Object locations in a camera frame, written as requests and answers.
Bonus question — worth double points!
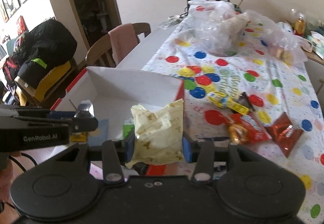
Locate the yellow m&m packet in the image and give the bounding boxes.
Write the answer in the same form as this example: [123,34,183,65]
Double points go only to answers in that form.
[70,132,87,142]

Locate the clear blue candy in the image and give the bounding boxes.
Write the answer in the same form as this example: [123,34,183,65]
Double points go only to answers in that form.
[74,100,94,118]

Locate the light blue cracker packet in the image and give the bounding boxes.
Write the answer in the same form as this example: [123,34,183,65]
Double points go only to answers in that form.
[87,119,109,147]

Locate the green white snack bar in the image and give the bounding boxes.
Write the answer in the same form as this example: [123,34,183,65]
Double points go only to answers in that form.
[123,118,134,139]

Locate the red orange snack bag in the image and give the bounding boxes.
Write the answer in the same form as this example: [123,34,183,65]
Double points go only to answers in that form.
[227,112,272,144]

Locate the cream yellow snack pouch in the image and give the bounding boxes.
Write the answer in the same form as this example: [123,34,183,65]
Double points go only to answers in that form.
[126,99,184,168]

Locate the yellow minion candy pack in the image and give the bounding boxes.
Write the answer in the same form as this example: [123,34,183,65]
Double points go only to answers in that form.
[207,91,250,115]

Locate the dark brown chocolate wrapper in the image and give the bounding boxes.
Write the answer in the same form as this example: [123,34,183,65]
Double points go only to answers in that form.
[238,92,255,112]

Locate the dark red foil snack bag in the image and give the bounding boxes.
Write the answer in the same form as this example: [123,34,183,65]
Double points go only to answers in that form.
[265,112,304,158]

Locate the black candy packet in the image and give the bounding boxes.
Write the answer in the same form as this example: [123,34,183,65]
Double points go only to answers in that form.
[132,162,149,176]

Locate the person left hand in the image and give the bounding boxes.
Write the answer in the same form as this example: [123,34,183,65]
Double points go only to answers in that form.
[0,159,13,188]

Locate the red white cardboard box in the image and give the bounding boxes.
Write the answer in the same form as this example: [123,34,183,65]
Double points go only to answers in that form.
[49,66,186,176]

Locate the yellow cushioned armchair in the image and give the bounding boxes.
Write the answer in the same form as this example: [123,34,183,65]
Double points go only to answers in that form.
[14,58,77,107]

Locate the wooden chair left side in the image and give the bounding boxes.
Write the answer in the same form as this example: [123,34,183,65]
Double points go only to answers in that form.
[85,22,151,68]

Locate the balloon birthday tablecloth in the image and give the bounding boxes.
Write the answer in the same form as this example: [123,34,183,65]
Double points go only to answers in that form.
[141,2,324,224]

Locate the black jacket pile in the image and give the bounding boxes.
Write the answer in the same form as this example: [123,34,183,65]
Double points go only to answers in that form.
[3,19,77,89]

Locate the pink towel on chair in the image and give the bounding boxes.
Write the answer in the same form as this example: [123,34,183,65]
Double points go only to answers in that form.
[108,23,139,65]

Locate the large clear plastic bag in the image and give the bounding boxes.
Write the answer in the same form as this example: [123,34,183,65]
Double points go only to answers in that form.
[188,0,250,56]

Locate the plastic bag with cookies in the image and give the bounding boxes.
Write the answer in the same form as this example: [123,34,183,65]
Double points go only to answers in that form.
[243,10,308,65]

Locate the glass jar amber contents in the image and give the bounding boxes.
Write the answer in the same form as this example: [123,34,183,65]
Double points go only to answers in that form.
[291,9,306,37]

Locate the black cable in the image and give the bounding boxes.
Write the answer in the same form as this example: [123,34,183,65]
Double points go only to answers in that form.
[0,153,38,212]

